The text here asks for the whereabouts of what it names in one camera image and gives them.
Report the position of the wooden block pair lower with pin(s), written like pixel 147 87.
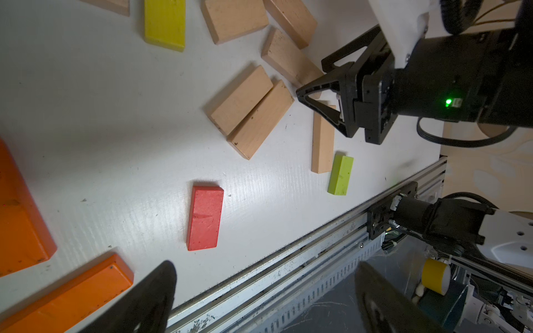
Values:
pixel 251 133

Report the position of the small wooden block left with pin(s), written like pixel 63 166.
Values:
pixel 121 7

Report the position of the wooden block pair upper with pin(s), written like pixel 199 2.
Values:
pixel 236 101

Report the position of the wooden block upright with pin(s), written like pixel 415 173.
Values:
pixel 323 144

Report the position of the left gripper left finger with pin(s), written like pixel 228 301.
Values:
pixel 145 308

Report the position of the yellow tape roll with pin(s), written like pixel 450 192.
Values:
pixel 436 276

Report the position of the red block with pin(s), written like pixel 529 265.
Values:
pixel 205 218

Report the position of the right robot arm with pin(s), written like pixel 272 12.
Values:
pixel 481 77

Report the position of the orange block lower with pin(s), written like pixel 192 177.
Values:
pixel 75 300

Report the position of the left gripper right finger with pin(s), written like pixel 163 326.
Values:
pixel 384 309

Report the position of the wooden block pair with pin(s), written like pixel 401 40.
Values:
pixel 236 101
pixel 251 133

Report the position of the orange block upright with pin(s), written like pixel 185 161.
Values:
pixel 25 239

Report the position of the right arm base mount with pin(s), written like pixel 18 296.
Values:
pixel 380 213

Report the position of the light green block lower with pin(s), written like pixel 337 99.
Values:
pixel 340 175

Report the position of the yellow block left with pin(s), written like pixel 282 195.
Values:
pixel 165 23

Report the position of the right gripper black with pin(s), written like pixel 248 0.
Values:
pixel 356 91

